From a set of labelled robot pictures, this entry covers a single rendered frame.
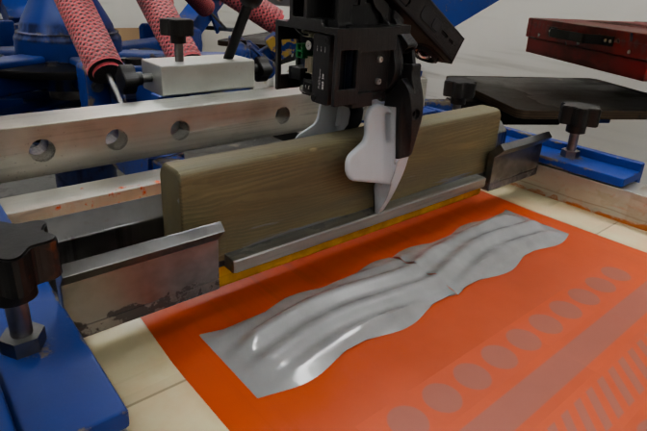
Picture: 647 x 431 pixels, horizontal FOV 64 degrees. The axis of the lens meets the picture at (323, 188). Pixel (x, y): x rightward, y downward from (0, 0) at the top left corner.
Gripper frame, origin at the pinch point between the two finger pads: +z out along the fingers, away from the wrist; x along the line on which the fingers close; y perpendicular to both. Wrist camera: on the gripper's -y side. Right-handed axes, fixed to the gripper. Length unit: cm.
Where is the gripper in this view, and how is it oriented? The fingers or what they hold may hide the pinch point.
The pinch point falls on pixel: (364, 186)
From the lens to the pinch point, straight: 46.0
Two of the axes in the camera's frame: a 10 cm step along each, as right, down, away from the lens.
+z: -0.4, 9.3, 3.7
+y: -7.7, 2.1, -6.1
